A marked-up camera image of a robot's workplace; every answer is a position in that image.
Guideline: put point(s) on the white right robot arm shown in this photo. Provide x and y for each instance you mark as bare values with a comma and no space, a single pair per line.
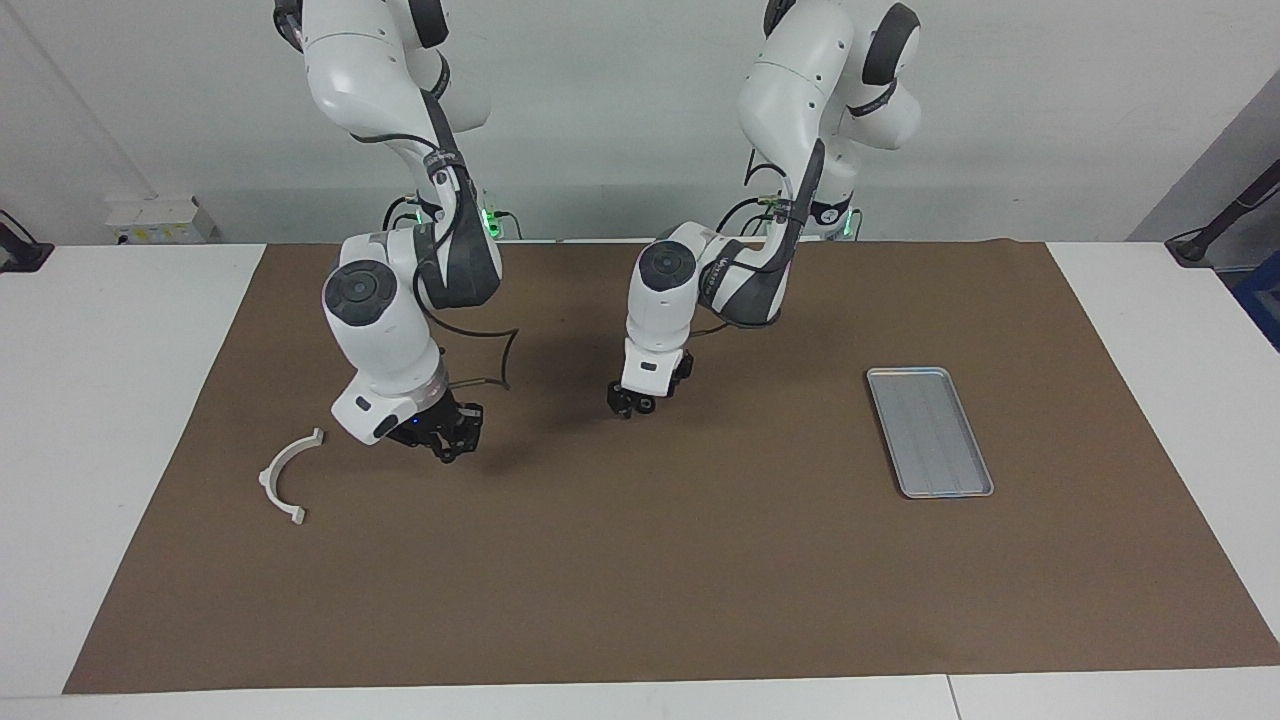
385,330

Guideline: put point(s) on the white power box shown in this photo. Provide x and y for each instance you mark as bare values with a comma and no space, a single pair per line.
160,218

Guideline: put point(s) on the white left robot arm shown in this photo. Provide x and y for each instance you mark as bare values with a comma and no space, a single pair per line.
660,310

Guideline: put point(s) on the brown table mat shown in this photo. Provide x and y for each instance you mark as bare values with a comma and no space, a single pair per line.
640,560

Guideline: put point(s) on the black table clamp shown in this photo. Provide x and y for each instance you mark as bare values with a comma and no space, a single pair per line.
25,255

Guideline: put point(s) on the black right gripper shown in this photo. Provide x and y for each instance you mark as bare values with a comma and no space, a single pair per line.
445,425

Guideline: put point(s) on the white curved plastic bracket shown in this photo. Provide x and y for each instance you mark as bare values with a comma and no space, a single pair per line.
266,478

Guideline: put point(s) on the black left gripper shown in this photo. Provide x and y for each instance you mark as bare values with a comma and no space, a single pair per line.
682,368

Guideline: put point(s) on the silver metal tray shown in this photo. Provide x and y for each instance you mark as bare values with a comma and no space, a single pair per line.
930,435

